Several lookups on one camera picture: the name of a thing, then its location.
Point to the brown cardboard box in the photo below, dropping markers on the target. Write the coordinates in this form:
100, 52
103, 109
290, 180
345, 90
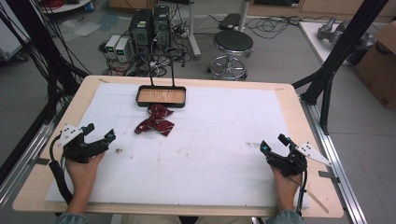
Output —
378, 68

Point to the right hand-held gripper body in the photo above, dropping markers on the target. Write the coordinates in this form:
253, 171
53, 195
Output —
289, 160

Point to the black computer tower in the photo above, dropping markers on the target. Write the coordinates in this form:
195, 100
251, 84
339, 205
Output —
162, 26
140, 29

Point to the white foam mat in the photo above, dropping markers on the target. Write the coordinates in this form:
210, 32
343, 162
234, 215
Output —
202, 149

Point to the person's right hand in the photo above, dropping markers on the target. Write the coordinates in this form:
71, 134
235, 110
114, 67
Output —
286, 185

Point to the grey desk leg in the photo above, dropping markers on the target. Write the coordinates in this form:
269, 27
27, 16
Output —
193, 34

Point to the red striped bow tie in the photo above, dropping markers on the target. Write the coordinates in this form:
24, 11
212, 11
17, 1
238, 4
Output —
154, 123

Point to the black flat device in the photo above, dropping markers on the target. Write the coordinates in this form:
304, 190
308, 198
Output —
229, 21

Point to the black round stool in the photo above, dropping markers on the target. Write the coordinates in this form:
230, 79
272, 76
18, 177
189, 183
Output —
233, 42

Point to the person's left hand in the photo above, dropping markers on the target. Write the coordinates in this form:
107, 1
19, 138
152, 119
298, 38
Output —
81, 175

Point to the white round table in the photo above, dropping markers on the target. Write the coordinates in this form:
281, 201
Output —
67, 6

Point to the aluminium rail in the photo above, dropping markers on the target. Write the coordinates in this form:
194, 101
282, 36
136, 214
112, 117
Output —
339, 165
21, 161

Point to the white power supply unit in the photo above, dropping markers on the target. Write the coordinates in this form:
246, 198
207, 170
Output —
112, 45
122, 49

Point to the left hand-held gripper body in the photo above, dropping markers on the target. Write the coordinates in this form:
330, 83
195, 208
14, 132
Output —
77, 149

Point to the black metal frame stand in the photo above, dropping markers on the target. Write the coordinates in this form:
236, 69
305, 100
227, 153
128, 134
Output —
339, 53

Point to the thin wooden stick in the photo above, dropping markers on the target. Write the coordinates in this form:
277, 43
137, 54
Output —
317, 201

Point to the grey tape piece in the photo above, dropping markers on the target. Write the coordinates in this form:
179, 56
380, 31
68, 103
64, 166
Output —
328, 175
42, 161

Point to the white board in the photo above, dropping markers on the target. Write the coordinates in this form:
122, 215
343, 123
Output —
311, 37

